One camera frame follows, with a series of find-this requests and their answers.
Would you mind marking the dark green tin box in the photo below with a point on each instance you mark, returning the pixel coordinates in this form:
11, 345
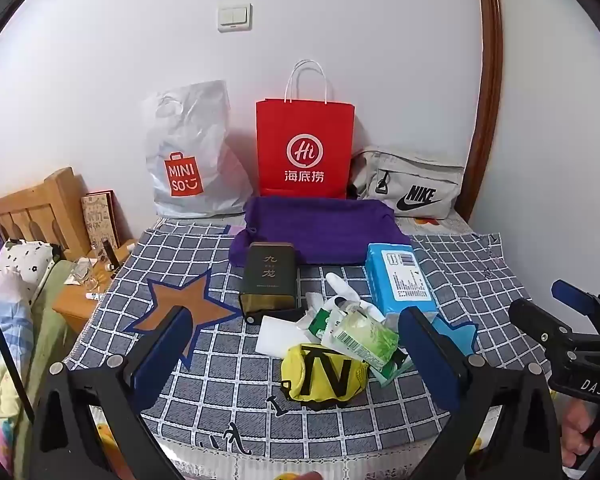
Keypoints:
270, 280

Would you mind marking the blue tissue pack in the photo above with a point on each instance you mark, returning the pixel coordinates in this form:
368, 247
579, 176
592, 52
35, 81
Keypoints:
400, 280

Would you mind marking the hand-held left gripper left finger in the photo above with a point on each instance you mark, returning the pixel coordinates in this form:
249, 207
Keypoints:
165, 355

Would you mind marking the person's right hand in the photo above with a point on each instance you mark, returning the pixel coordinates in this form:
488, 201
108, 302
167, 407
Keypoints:
575, 425

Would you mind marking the yellow cloth pouch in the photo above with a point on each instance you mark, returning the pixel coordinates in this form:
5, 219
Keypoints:
322, 372

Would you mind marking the wooden nightstand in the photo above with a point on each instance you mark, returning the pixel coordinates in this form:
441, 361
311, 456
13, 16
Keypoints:
75, 310

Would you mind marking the wooden headboard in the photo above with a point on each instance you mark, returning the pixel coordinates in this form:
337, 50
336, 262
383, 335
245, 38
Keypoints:
35, 205

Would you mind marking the grey waist bag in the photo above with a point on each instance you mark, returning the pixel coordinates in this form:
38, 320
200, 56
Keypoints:
410, 185

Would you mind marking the pastel quilt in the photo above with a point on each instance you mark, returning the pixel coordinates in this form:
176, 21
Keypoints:
0, 360

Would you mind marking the dark green wipes packet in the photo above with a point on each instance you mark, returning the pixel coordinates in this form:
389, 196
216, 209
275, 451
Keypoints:
393, 367

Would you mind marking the white sponge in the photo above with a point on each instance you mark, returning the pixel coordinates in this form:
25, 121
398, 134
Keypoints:
280, 334

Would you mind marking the purple towel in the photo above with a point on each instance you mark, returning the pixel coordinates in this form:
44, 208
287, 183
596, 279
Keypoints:
320, 230

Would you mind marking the checked cloth with stars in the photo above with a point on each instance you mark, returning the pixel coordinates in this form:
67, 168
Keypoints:
240, 410

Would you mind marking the red paper bag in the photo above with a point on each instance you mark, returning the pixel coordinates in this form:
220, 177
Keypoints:
305, 150

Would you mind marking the white plastic shopping bag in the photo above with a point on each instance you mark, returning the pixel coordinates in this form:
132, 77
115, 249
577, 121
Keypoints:
195, 160

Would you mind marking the white flower print pillow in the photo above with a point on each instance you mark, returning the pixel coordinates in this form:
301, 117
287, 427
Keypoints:
22, 262

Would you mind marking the wall light switch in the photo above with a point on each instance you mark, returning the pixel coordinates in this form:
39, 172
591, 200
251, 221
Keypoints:
235, 17

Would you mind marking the brown wooden door frame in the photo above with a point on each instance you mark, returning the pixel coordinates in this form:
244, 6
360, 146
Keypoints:
490, 60

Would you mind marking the light green packet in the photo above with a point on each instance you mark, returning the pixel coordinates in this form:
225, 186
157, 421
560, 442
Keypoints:
367, 342

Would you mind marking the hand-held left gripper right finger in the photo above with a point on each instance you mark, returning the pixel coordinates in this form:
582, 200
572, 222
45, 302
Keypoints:
430, 355

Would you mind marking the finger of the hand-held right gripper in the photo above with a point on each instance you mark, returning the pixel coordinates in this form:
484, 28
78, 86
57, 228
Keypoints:
530, 316
572, 294

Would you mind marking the small dark bottle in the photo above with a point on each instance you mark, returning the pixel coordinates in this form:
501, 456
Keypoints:
108, 255

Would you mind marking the patterned book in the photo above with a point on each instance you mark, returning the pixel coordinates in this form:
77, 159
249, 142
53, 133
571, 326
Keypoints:
100, 220

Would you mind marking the clear glass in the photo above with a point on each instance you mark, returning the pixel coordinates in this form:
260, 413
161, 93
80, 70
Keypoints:
87, 272

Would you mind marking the green blanket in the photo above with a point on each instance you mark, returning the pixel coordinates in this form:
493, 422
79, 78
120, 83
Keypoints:
47, 320

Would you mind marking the clear plastic bag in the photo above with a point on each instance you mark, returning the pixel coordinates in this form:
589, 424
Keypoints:
314, 305

